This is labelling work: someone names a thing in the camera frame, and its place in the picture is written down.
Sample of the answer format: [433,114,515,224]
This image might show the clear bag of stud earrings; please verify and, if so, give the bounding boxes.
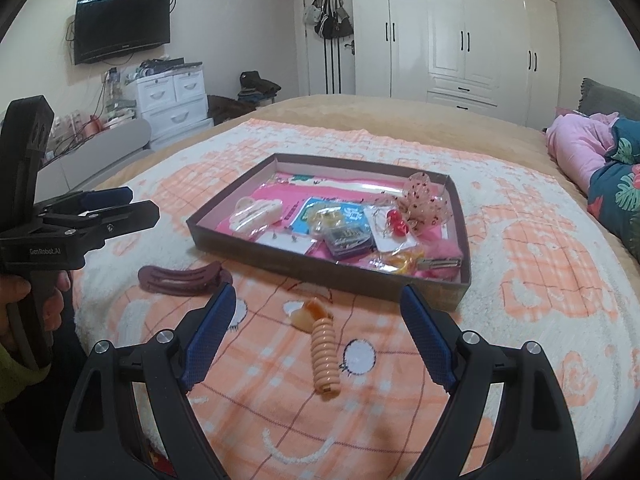
[259,229,322,257]

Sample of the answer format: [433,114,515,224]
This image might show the small shelf of boxes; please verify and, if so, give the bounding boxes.
[102,67,139,124]

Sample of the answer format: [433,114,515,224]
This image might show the white and orange blanket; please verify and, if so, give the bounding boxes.
[72,119,640,480]

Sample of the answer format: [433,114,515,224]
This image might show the pink jacket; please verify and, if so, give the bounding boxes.
[545,109,623,196]

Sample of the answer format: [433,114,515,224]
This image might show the maroon hair clip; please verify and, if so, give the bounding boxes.
[137,262,233,297]

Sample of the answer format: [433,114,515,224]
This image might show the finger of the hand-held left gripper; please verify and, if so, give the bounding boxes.
[32,186,134,216]
[36,199,161,249]

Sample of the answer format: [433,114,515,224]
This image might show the grey padded bench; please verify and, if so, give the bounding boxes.
[37,119,153,193]

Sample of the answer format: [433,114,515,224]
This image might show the red cherry earrings card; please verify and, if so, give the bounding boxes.
[365,205,426,256]

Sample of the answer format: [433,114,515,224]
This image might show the pink fluffy hair clip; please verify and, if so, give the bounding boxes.
[415,242,464,281]

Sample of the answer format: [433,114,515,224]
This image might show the dark brown bag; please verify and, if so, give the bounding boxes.
[207,94,261,126]

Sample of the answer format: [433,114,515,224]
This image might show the white drawer unit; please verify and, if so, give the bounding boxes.
[125,62,210,142]

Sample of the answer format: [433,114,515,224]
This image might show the yellow hair clips plastic bag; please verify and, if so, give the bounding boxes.
[372,251,427,277]

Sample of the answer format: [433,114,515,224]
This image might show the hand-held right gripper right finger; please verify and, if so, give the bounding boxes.
[399,284,583,480]

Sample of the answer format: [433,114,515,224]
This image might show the white dotted hair claw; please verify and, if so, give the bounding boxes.
[229,197,285,237]

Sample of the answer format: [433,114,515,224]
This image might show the orange spiral hair clip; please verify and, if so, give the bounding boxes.
[310,315,342,397]

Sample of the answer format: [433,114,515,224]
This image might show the tan bed cover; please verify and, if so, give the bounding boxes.
[100,92,640,281]

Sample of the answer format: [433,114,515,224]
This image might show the black wall television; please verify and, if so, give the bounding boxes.
[74,0,172,66]

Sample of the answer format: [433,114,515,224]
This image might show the clear rhinestone box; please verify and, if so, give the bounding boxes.
[322,225,377,262]

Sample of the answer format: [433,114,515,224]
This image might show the pile of dark clothes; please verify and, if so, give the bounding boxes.
[237,71,282,104]

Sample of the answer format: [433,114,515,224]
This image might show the grey quilted pillow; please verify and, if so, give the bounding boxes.
[577,77,640,117]

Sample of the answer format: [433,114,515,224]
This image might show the small beige orange hair claw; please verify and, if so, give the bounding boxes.
[283,297,334,334]

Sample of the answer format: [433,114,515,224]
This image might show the dark hanging handbag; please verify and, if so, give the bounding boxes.
[335,0,354,37]

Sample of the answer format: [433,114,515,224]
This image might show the person's left hand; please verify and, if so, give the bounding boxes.
[0,270,72,361]

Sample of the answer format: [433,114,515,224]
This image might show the white wardrobe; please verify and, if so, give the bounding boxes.
[348,0,561,131]

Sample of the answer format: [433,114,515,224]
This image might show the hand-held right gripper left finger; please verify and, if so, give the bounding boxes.
[55,282,238,480]

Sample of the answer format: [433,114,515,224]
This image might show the tangle of cables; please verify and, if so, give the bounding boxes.
[50,110,108,161]

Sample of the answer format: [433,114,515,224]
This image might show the white door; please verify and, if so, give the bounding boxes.
[300,0,358,96]

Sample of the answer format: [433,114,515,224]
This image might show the blue floral quilt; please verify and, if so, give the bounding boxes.
[587,117,640,266]

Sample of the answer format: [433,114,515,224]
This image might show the dotted organza bow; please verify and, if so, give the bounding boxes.
[397,170,451,236]

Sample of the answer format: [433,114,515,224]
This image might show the black striped hanging handbag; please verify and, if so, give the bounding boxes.
[315,0,339,41]

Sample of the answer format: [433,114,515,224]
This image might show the brown cardboard box tray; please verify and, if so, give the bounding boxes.
[186,152,473,312]

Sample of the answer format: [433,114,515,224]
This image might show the pearl and yellow bead bag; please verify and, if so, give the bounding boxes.
[307,206,347,237]

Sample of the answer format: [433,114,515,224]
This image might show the black hanging straps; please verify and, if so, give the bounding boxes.
[322,39,344,94]

